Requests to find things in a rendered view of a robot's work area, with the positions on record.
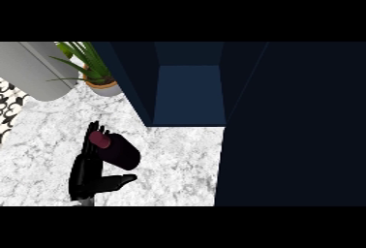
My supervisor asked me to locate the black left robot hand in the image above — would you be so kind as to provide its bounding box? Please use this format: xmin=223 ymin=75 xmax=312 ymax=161
xmin=68 ymin=120 xmax=139 ymax=202

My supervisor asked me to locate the dark wine bottle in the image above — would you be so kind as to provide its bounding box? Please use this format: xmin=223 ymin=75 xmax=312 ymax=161
xmin=87 ymin=130 xmax=143 ymax=171

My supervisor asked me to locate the dark blue open cabinet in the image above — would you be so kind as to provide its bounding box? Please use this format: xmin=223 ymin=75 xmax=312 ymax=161
xmin=90 ymin=41 xmax=269 ymax=128

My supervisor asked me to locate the dark blue cabinet door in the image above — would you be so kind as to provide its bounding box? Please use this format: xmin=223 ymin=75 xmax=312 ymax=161
xmin=213 ymin=41 xmax=366 ymax=207

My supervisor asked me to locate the green potted plant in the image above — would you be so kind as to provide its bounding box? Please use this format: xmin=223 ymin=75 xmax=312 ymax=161
xmin=46 ymin=41 xmax=124 ymax=98

